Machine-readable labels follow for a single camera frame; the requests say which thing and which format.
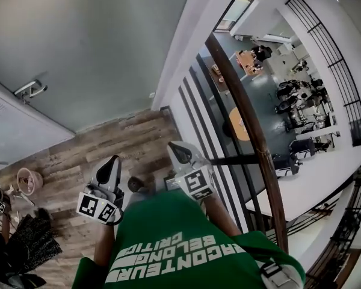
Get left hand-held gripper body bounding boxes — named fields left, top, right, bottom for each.
left=76, top=179, right=125, bottom=227

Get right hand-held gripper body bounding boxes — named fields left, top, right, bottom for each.
left=173, top=157, right=218, bottom=203

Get metal door handle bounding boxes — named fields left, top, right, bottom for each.
left=13, top=79, right=49, bottom=104

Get person's left forearm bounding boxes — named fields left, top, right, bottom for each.
left=93, top=221, right=121, bottom=266

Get person's right forearm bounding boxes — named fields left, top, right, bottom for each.
left=200, top=191, right=241, bottom=237

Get small black screen device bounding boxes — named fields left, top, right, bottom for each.
left=163, top=175, right=181, bottom=191

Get black metal railing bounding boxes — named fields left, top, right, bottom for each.
left=177, top=52, right=277, bottom=231

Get person's green printed t-shirt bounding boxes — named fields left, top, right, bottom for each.
left=72, top=190, right=306, bottom=289

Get round wooden table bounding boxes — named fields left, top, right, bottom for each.
left=228, top=107, right=251, bottom=141

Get pink waste basket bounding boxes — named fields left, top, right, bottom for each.
left=16, top=167, right=45, bottom=197

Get dark wooden handrail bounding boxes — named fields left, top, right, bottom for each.
left=204, top=34, right=289, bottom=255

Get scattered white paper scraps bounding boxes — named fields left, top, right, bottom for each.
left=0, top=184, right=35, bottom=219

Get narrow wooden table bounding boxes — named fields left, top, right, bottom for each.
left=209, top=63, right=229, bottom=93

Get glass partition with blinds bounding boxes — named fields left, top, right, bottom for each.
left=0, top=72, right=76, bottom=177

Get black striped armchair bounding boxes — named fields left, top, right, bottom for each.
left=272, top=154, right=302, bottom=179
left=288, top=137, right=316, bottom=160

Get cluttered wooden table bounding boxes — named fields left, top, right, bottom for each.
left=235, top=49, right=265, bottom=76

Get group of black office chairs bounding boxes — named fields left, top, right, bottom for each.
left=275, top=78, right=335, bottom=132

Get tall black framed window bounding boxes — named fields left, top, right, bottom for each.
left=213, top=0, right=271, bottom=33

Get ornate black stair railing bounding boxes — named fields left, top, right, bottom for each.
left=303, top=161, right=361, bottom=289

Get black balcony railing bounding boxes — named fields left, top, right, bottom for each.
left=285, top=0, right=361, bottom=148

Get grey shoulder strap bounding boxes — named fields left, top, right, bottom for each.
left=260, top=259, right=293, bottom=289

